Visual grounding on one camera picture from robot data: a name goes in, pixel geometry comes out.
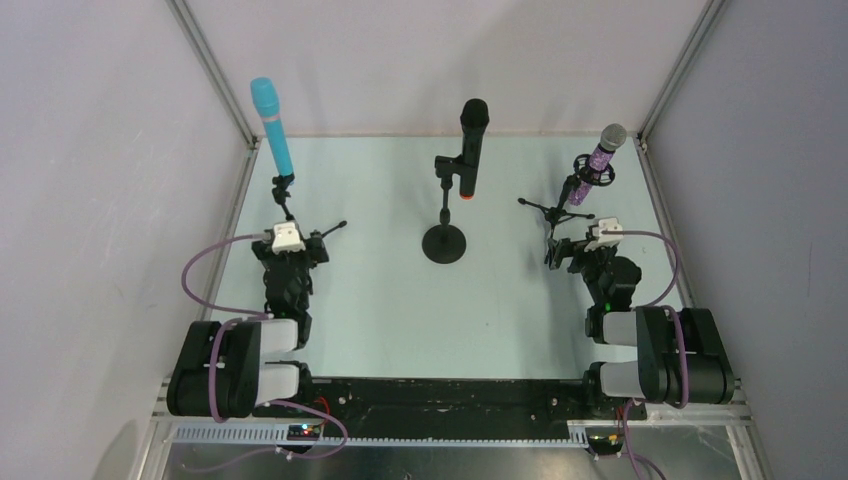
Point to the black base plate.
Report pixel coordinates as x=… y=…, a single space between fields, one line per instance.
x=459 y=410

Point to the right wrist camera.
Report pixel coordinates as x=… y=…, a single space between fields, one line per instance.
x=605 y=233

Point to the blue toy microphone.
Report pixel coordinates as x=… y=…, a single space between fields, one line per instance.
x=267 y=105

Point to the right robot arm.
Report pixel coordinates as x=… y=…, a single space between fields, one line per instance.
x=680 y=358

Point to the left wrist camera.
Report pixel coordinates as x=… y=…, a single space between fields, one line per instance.
x=287 y=238

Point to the purple glitter microphone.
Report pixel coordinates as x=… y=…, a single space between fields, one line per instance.
x=594 y=170

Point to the black round-base mic stand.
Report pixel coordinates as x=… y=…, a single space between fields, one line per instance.
x=444 y=243

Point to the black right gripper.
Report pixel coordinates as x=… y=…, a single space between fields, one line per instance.
x=577 y=252

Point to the black tripod mic stand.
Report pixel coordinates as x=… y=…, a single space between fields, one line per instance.
x=281 y=190

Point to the black microphone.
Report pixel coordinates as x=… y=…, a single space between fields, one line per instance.
x=474 y=120

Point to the black shock-mount tripod stand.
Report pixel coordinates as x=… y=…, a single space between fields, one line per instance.
x=558 y=214

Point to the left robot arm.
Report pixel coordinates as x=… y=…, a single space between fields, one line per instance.
x=226 y=369

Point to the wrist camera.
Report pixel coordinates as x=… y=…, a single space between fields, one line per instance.
x=287 y=238
x=605 y=233

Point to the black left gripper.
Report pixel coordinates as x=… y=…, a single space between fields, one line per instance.
x=289 y=257

